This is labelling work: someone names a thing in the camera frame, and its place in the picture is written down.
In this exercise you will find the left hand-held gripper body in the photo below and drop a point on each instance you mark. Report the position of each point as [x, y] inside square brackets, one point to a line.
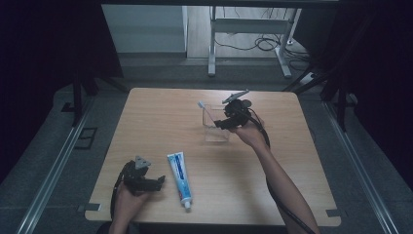
[136, 177]

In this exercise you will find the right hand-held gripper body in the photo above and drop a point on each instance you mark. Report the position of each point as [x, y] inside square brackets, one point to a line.
[238, 112]

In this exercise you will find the clear plastic cup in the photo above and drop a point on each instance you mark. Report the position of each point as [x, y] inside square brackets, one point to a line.
[214, 133]

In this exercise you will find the pink toothbrush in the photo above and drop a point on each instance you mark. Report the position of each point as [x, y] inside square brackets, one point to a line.
[207, 113]

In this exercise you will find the person's right hand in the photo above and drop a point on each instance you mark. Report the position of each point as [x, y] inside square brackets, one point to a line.
[250, 133]

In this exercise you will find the person's left hand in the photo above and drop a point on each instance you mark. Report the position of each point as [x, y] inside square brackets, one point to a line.
[126, 203]

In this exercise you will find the black round table grommet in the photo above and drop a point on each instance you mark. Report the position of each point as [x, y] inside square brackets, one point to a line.
[248, 103]

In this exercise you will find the blue white toothpaste tube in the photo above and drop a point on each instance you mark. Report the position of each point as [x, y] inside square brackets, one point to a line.
[181, 178]

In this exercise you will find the grey tape strip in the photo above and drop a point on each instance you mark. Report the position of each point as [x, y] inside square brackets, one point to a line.
[89, 207]
[333, 213]

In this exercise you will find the black metal stand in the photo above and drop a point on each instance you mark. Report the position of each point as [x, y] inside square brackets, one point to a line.
[78, 97]
[331, 87]

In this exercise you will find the dark curtain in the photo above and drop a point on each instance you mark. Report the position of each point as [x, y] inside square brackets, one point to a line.
[48, 65]
[383, 81]

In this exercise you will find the white metal desk frame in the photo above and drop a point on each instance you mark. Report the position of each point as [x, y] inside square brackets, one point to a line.
[248, 26]

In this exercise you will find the metal floor rail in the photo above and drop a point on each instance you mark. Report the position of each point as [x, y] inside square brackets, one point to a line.
[48, 182]
[357, 165]

